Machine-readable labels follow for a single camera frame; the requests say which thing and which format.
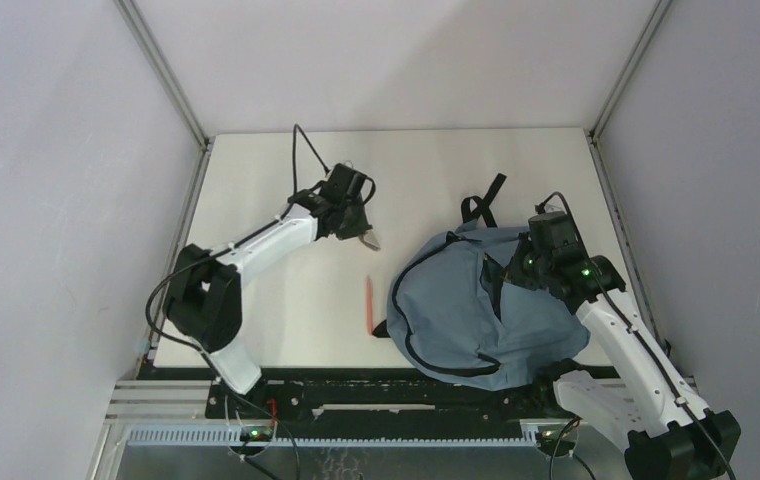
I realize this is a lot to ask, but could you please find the blue student backpack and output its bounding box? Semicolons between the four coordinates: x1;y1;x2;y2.
371;174;590;391

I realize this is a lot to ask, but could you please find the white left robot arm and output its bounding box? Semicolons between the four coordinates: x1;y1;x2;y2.
145;163;379;417

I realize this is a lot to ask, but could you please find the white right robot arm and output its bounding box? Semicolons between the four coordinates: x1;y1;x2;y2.
505;207;741;479

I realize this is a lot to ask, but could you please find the orange pen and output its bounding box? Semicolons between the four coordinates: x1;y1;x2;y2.
365;276;374;336

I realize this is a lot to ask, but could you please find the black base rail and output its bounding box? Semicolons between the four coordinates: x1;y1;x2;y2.
205;368;572;441

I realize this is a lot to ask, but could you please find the aluminium frame front rail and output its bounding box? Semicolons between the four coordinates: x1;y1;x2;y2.
107;372;570;447

